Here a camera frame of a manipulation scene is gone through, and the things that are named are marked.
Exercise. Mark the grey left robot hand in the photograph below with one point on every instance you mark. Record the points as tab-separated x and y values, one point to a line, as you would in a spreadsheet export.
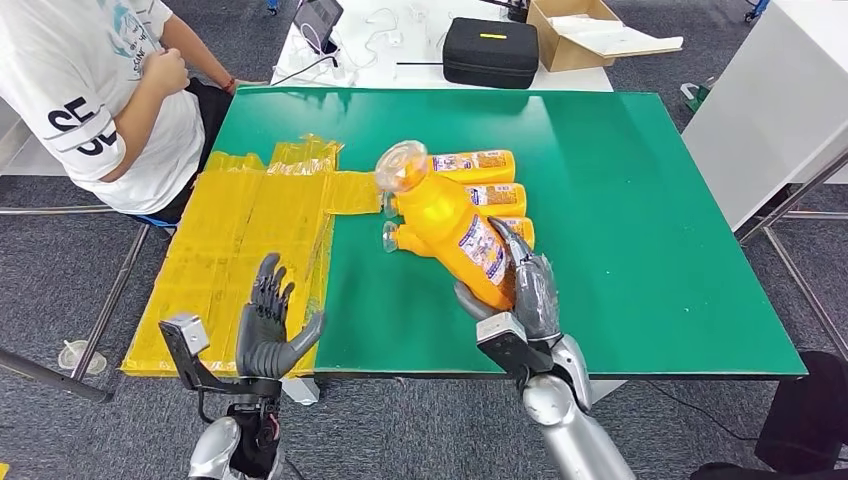
262	351

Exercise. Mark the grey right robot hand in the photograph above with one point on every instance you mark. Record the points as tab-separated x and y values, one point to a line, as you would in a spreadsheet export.
538	298

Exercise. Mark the person's right hand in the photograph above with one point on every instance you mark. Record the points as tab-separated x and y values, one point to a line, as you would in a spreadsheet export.
167	71

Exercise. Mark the orange detergent bottle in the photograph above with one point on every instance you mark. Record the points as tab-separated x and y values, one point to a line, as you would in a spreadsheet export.
490	173
437	212
407	242
510	208

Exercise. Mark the person's left forearm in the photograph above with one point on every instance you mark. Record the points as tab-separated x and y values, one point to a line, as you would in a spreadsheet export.
199	56

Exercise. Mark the person's right forearm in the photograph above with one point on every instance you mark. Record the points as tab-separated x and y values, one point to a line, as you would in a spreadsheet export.
129	132

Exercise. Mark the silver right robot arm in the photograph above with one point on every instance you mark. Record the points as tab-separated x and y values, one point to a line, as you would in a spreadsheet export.
570	437

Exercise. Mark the white table foot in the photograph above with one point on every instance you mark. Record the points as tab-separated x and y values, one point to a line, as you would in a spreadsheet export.
608	387
301	392

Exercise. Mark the person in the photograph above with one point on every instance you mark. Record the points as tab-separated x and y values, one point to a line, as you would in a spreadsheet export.
66	66

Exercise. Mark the green top table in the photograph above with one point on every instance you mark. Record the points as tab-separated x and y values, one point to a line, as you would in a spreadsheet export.
629	232

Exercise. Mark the yellow taped cardboard mat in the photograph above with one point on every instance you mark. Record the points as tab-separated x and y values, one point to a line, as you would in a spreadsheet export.
232	232

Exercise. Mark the white power strip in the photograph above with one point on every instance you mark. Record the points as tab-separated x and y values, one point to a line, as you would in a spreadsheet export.
318	76

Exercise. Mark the dark tablet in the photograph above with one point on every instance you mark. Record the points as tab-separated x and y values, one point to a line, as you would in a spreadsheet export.
321	16

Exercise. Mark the grey desk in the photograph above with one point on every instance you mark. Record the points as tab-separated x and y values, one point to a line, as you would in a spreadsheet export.
20	159

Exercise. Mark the clear plastic lid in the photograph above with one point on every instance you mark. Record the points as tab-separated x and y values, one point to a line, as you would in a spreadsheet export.
66	358

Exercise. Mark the white table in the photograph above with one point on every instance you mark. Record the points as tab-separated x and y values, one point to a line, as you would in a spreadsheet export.
583	79

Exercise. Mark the brown cardboard box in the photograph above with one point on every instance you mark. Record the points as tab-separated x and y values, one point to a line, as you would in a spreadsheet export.
563	56

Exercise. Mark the black zip case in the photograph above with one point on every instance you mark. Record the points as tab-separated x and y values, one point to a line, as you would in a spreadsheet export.
490	56

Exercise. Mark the thin black stick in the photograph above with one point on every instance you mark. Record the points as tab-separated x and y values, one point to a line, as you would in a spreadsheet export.
420	63

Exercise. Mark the green floor object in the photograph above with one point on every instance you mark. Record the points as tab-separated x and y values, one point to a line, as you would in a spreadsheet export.
699	99

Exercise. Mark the white foam sheet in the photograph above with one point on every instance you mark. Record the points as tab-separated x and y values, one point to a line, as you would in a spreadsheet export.
616	40

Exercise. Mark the white cabinet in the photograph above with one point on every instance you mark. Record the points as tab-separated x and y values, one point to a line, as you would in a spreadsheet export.
762	119

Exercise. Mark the black device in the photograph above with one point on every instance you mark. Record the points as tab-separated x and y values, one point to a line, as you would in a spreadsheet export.
517	12

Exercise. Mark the black chair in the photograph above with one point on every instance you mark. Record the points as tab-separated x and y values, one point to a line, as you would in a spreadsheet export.
808	411

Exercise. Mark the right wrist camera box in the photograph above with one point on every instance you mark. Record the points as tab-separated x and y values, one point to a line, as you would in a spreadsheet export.
507	348

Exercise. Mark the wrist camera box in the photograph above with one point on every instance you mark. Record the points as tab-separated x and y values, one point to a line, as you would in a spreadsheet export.
189	344
507	348

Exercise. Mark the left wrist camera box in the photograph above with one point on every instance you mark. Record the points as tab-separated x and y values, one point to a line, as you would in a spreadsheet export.
189	344

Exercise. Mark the metal frame legs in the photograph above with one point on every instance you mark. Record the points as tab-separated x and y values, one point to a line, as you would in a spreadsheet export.
40	373
795	197

